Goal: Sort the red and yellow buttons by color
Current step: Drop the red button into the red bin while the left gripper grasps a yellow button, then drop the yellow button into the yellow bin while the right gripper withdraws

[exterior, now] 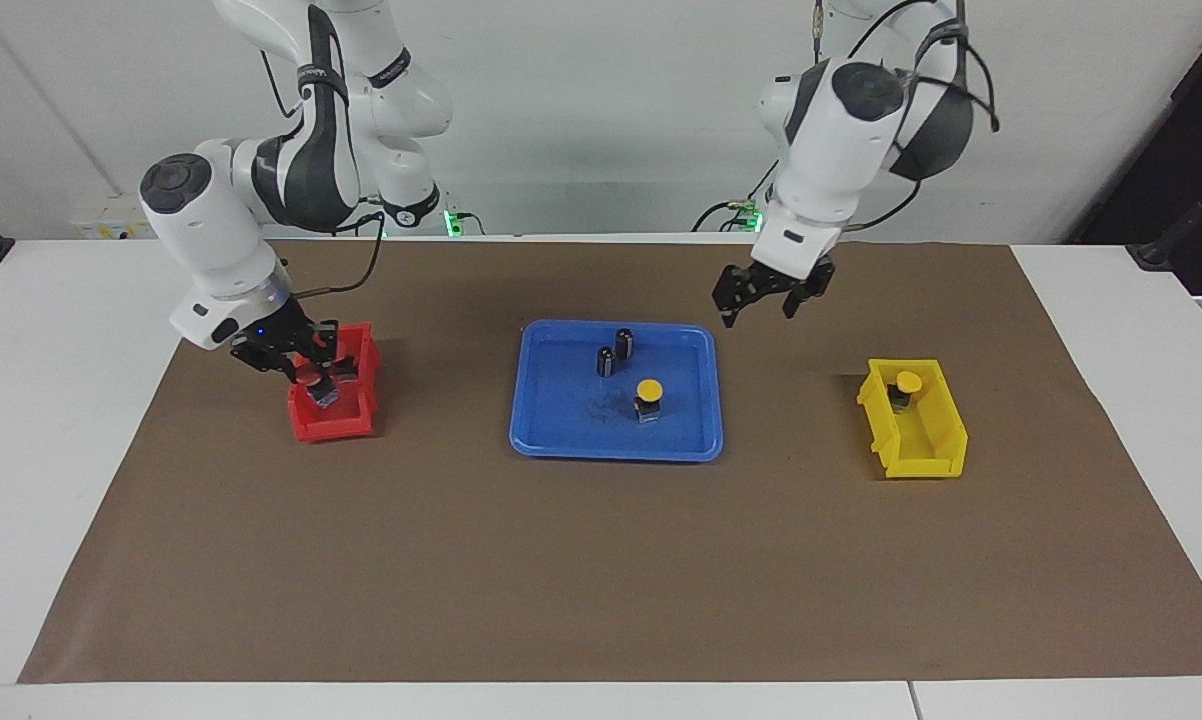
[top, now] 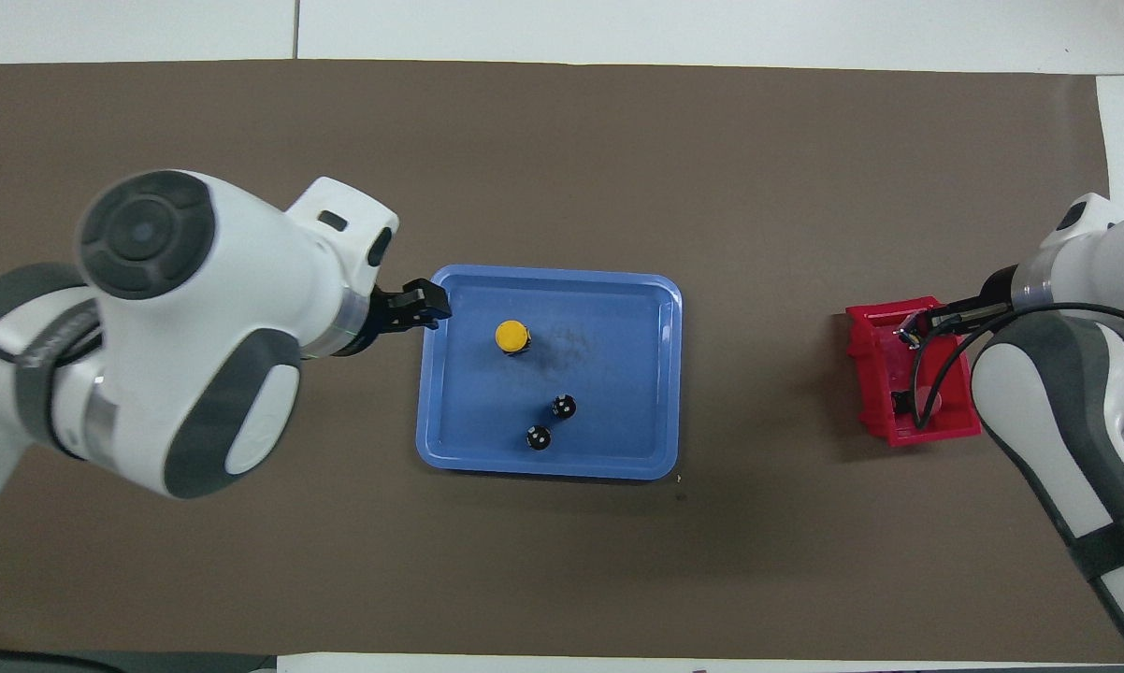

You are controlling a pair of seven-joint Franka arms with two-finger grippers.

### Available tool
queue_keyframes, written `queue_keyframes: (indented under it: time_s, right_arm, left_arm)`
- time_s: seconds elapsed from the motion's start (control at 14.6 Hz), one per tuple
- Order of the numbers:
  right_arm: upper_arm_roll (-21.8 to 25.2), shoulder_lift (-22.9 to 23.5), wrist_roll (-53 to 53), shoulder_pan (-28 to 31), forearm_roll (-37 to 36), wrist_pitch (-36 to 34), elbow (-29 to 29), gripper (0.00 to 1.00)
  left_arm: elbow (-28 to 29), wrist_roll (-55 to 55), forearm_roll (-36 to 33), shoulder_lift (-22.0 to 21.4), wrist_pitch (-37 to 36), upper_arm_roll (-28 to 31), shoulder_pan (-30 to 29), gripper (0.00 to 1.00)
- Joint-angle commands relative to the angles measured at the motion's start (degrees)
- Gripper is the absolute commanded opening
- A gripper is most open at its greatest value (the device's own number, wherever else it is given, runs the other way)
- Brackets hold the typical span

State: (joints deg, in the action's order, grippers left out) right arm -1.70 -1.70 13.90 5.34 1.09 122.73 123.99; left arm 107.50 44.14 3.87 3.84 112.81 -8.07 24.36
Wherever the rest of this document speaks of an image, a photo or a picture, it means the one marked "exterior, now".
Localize blue plastic tray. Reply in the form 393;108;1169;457
508;319;725;463

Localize black base cables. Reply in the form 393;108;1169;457
690;160;780;234

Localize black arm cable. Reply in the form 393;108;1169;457
811;0;1003;233
259;0;388;301

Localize red plastic bin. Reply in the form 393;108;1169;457
287;322;381;444

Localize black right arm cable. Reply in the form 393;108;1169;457
259;0;388;301

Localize yellow plastic bin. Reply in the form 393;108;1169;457
856;358;970;480

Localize dark cabinet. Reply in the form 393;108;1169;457
1065;0;1202;301

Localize brown paper mat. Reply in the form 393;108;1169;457
18;240;1202;686

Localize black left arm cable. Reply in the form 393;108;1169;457
811;0;1003;233

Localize black stand pole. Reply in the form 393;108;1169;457
1125;170;1202;272

